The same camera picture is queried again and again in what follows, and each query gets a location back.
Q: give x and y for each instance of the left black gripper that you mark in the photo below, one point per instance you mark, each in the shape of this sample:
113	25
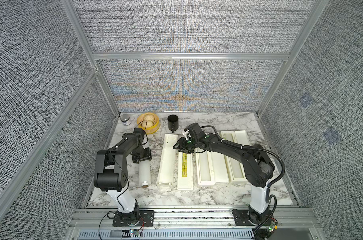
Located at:
147	156

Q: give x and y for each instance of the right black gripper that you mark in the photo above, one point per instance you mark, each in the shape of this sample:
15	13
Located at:
181	146

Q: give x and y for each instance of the plastic wrap roll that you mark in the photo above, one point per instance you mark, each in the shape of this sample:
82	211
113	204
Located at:
144	173

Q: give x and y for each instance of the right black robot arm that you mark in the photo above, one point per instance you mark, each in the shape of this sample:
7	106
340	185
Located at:
257	165

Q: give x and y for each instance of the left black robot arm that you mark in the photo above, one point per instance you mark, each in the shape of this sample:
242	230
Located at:
111	174

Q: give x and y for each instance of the black cup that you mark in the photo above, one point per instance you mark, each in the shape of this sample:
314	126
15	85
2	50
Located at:
173	124

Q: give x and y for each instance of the yellow bowl with buns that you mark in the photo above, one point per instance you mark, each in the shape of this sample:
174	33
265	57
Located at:
149	122

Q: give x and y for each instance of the small silver tin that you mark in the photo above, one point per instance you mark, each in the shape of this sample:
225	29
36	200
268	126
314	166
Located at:
125	119

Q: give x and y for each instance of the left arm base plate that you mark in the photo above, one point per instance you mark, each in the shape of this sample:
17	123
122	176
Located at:
145	217

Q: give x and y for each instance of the aluminium mounting rail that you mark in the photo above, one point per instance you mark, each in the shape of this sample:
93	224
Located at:
196	218

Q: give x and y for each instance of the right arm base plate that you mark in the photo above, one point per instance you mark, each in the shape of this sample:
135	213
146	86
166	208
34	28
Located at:
240	216

